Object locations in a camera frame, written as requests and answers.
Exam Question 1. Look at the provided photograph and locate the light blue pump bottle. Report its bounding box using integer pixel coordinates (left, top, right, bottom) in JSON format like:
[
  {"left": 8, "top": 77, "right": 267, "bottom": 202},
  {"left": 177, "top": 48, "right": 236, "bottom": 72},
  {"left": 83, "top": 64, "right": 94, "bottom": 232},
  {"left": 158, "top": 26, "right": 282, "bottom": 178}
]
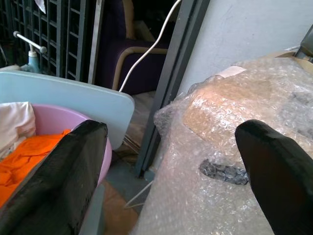
[{"left": 13, "top": 31, "right": 47, "bottom": 73}]

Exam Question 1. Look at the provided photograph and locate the black metal grille gate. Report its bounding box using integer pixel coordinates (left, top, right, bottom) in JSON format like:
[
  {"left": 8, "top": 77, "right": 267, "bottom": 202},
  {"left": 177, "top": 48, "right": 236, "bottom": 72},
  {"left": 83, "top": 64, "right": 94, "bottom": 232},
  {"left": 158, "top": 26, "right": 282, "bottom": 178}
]
[{"left": 0, "top": 0, "right": 97, "bottom": 83}]

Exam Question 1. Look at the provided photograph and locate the dark purple armchair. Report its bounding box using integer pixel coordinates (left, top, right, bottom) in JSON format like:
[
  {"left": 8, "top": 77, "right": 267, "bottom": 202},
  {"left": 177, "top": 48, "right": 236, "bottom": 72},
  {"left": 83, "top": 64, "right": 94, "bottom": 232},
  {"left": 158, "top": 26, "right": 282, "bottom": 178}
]
[{"left": 96, "top": 0, "right": 176, "bottom": 95}]

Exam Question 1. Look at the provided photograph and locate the orange garment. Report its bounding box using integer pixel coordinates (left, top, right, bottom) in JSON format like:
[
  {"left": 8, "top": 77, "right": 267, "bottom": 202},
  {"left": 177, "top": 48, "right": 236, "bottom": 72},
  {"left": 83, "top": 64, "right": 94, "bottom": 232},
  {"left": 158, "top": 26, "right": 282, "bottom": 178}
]
[{"left": 0, "top": 129, "right": 71, "bottom": 208}]

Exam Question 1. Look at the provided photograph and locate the bubble wrapped package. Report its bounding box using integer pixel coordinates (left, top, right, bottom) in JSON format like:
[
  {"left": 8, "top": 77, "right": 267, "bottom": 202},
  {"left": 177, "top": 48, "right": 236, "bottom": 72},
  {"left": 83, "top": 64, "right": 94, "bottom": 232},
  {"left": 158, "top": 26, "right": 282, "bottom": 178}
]
[{"left": 133, "top": 55, "right": 313, "bottom": 235}]

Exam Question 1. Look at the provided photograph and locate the dark grey door frame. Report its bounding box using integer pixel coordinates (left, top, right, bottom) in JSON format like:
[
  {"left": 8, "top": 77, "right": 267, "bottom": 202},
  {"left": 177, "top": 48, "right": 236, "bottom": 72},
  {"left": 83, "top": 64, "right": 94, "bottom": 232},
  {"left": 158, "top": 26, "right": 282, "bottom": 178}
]
[{"left": 135, "top": 0, "right": 211, "bottom": 178}]

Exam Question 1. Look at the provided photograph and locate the white paper label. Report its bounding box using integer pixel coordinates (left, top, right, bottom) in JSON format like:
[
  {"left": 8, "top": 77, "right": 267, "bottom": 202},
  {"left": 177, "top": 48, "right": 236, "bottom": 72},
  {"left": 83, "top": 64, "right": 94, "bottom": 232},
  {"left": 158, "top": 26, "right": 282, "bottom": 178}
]
[{"left": 219, "top": 66, "right": 247, "bottom": 78}]

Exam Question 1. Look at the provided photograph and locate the white cable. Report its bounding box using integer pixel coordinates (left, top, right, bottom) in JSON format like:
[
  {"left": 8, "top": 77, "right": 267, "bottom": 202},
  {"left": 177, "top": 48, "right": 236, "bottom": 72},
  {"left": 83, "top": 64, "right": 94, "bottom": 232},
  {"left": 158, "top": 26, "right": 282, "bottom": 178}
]
[{"left": 118, "top": 0, "right": 183, "bottom": 93}]

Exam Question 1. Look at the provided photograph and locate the pink plastic basin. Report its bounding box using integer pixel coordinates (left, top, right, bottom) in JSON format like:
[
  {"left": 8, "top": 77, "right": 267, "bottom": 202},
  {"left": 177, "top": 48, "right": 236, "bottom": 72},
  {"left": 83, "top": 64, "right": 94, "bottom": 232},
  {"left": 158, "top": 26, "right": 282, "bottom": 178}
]
[{"left": 30, "top": 103, "right": 113, "bottom": 188}]

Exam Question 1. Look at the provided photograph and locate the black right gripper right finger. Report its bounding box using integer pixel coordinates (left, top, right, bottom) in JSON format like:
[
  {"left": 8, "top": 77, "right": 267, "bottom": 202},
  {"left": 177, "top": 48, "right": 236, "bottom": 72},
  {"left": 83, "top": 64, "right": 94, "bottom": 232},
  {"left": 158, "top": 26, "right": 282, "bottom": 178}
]
[{"left": 234, "top": 119, "right": 313, "bottom": 235}]

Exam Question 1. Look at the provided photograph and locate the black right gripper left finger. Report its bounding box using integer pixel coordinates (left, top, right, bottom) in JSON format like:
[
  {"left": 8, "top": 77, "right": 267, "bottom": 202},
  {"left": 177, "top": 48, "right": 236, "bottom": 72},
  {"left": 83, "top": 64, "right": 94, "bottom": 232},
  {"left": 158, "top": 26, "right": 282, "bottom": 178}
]
[{"left": 0, "top": 119, "right": 109, "bottom": 235}]

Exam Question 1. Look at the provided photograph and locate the white cloth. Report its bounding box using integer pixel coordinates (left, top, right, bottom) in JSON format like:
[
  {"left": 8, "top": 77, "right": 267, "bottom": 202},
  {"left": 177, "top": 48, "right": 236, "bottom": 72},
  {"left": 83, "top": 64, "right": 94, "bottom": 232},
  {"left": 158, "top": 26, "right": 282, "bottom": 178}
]
[{"left": 0, "top": 101, "right": 37, "bottom": 157}]

